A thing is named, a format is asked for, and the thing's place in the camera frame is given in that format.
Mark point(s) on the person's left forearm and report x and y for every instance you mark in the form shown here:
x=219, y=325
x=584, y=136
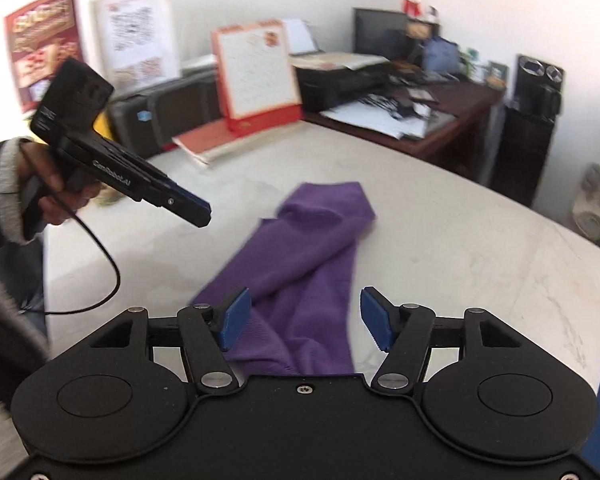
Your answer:
x=7, y=185

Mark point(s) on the person's left hand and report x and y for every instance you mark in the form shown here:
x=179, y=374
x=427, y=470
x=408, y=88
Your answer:
x=60, y=207

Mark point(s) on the person's dark jacket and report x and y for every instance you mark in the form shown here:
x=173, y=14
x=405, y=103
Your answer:
x=5, y=310

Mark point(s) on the black inkjet printer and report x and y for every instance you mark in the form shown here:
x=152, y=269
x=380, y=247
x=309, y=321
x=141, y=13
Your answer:
x=330, y=87

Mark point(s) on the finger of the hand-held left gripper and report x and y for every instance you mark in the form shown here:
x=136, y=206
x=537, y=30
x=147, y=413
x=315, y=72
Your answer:
x=192, y=199

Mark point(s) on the small red flag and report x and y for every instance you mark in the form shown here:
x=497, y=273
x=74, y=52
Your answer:
x=412, y=6

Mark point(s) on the purple towel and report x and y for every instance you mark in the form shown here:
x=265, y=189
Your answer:
x=300, y=260

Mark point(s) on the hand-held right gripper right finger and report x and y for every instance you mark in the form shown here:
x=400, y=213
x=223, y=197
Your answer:
x=375, y=320

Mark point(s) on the white paper sheets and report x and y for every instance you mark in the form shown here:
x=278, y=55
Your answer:
x=365, y=115

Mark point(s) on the dark wooden desk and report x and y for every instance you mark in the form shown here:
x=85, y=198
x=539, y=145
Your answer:
x=465, y=105

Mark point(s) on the black computer monitor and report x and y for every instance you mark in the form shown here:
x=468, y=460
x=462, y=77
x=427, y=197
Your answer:
x=380, y=32

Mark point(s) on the red wall poster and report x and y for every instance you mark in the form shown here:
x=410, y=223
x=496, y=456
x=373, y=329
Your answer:
x=40, y=35

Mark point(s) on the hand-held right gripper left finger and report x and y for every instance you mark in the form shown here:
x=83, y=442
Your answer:
x=235, y=317

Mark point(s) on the black case on table edge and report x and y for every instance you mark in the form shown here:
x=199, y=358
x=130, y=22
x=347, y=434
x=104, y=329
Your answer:
x=175, y=105

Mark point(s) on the black water dispenser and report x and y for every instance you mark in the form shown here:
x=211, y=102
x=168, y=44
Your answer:
x=520, y=150

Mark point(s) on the red desk calendar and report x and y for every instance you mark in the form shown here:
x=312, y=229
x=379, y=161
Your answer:
x=255, y=75

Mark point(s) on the red book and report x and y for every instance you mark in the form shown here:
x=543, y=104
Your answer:
x=205, y=142

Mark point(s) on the white code notice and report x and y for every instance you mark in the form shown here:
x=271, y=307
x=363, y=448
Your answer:
x=135, y=30

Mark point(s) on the green box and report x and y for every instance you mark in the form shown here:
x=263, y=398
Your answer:
x=497, y=72

